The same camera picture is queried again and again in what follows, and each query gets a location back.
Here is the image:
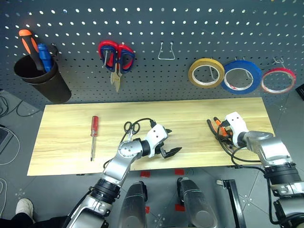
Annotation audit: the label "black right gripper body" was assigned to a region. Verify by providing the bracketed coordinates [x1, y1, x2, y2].
[219, 119, 233, 138]

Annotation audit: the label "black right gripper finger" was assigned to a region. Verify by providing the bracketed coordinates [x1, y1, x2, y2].
[217, 134, 235, 151]

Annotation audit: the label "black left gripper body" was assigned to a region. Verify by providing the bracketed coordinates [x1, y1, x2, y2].
[157, 142, 168, 159]

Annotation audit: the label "orange black pliers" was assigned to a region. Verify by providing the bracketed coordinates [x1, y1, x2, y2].
[206, 117, 235, 152]

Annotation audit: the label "blue tape roll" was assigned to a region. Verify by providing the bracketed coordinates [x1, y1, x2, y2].
[220, 59, 263, 95]

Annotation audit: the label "yellow tape roll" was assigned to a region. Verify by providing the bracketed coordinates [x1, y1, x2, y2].
[188, 57, 225, 89]

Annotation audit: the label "red tape roll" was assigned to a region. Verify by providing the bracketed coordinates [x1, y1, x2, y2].
[260, 67, 297, 94]

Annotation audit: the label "dark grey perforated pegboard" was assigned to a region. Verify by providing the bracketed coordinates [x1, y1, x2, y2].
[0, 0, 304, 112]

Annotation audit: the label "silver black rounded robot leg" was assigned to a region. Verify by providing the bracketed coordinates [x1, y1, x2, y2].
[177, 177, 218, 228]
[123, 180, 149, 228]

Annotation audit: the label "black round tool cup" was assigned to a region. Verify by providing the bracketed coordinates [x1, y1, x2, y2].
[13, 55, 72, 104]

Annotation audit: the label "white shoe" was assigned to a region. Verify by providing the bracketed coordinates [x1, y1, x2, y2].
[15, 198, 34, 218]

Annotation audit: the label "dark trouser leg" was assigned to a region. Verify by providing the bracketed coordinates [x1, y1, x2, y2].
[0, 212, 69, 228]

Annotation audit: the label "grey flat device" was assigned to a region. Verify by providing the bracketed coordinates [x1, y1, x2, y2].
[0, 125, 12, 154]

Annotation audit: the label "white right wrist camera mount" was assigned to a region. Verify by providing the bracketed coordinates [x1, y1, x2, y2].
[225, 111, 249, 147]

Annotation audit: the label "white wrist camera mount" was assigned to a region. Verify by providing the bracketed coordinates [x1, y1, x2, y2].
[144, 125, 171, 158]
[225, 111, 249, 147]

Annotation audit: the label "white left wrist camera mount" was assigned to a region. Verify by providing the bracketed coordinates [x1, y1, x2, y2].
[144, 125, 171, 158]

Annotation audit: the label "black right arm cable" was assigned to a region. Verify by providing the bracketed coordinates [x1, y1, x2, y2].
[229, 143, 276, 225]

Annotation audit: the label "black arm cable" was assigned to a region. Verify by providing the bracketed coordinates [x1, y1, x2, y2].
[229, 143, 276, 225]
[121, 117, 157, 144]

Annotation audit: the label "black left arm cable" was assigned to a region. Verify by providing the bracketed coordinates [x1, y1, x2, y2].
[121, 117, 157, 144]

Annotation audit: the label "black handled scissors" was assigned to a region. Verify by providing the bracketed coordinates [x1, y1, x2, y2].
[123, 121, 141, 143]

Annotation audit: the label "red handled screwdriver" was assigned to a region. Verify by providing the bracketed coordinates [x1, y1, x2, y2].
[89, 115, 100, 162]

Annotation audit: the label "silver wire loop hook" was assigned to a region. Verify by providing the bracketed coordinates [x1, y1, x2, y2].
[157, 41, 176, 60]

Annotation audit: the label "red blue handled scissors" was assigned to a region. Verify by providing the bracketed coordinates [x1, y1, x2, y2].
[98, 40, 136, 93]

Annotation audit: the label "blue handled screwdriver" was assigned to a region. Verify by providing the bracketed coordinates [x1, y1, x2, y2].
[37, 43, 54, 73]

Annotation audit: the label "white floor cable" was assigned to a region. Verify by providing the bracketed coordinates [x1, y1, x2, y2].
[0, 124, 21, 166]

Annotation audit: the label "black floor cable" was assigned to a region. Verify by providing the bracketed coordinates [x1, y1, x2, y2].
[0, 89, 42, 118]

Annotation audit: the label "orange black handled screwdriver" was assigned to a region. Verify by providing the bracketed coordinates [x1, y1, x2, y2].
[19, 29, 46, 72]

